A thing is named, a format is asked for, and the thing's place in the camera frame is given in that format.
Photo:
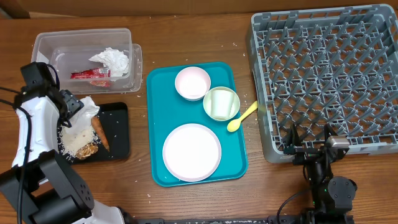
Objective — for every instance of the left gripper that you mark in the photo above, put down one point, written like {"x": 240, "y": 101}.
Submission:
{"x": 73, "y": 103}

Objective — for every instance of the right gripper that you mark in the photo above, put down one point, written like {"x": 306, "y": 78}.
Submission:
{"x": 293, "y": 145}

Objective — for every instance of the orange carrot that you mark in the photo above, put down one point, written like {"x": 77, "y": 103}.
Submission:
{"x": 97, "y": 126}

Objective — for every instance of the red foil snack wrapper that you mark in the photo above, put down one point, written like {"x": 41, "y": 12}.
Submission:
{"x": 99, "y": 73}

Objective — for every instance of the brown food scrap chunk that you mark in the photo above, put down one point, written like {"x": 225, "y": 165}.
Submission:
{"x": 86, "y": 151}

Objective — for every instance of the white paper napkin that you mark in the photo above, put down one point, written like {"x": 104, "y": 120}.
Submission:
{"x": 116, "y": 61}

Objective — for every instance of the large white plate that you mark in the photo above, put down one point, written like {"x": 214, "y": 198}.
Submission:
{"x": 192, "y": 152}

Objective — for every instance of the small white cup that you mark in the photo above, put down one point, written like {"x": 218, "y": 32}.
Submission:
{"x": 221, "y": 103}

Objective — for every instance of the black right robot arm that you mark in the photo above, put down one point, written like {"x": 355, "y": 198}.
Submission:
{"x": 332, "y": 196}

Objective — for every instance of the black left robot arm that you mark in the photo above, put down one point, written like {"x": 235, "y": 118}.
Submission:
{"x": 41, "y": 186}

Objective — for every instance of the grey dishwasher rack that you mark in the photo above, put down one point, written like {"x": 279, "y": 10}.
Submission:
{"x": 335, "y": 66}

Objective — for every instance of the pile of rice grains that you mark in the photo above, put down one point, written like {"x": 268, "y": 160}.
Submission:
{"x": 71, "y": 143}

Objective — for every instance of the black plastic tray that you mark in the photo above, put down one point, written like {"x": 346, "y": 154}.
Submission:
{"x": 115, "y": 122}

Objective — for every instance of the clear plastic bin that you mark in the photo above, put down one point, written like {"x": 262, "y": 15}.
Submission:
{"x": 70, "y": 52}

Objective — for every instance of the yellow plastic spoon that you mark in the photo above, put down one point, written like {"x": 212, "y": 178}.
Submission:
{"x": 236, "y": 123}

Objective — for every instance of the pale green saucer plate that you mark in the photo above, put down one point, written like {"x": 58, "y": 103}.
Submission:
{"x": 234, "y": 109}

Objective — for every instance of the teal plastic serving tray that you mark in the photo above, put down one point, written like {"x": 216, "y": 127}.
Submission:
{"x": 167, "y": 110}

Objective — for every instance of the medium white plate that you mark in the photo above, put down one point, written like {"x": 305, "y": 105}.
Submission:
{"x": 192, "y": 83}

